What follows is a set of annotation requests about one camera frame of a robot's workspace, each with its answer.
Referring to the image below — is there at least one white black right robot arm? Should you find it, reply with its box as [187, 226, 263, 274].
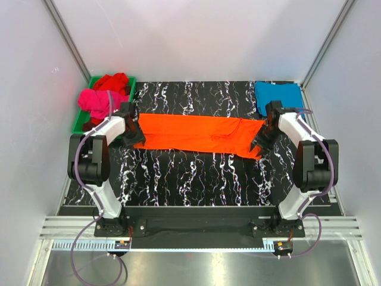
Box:
[251, 108, 339, 237]

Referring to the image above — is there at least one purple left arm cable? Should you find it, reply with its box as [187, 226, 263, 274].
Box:
[70, 91, 129, 284]

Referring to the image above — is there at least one connector box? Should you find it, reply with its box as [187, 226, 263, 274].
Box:
[274, 241, 293, 253]
[115, 240, 131, 250]

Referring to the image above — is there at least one pink t shirt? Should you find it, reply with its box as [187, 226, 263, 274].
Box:
[77, 89, 129, 120]

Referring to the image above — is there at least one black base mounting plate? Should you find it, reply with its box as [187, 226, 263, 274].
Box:
[95, 217, 305, 250]

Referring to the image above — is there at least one orange t shirt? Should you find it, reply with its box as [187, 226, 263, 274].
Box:
[134, 113, 265, 160]

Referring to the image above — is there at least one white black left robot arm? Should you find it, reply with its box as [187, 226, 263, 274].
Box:
[67, 112, 145, 237]

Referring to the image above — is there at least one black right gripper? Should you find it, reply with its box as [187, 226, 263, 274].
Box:
[250, 125, 282, 157]

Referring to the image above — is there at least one dark maroon t shirt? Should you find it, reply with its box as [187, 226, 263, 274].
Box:
[82, 117, 101, 132]

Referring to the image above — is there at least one right connector box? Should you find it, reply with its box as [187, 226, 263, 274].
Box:
[274, 241, 293, 253]

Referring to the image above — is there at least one aluminium frame rail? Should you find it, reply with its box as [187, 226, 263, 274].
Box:
[40, 216, 362, 240]

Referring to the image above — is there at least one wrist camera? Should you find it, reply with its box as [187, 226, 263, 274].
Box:
[116, 102, 139, 121]
[266, 100, 283, 120]

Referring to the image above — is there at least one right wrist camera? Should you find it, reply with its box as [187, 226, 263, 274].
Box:
[266, 100, 283, 120]

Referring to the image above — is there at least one folded blue t shirt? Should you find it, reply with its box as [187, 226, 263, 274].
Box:
[254, 82, 304, 117]

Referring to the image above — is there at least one red t shirt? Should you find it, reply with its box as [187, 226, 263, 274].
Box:
[92, 73, 129, 96]

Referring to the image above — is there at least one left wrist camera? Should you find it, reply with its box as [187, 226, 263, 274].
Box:
[116, 102, 139, 121]

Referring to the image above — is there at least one left connector box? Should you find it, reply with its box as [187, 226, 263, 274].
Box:
[115, 240, 131, 250]

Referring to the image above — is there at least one green plastic bin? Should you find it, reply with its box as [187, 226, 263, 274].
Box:
[71, 76, 137, 140]

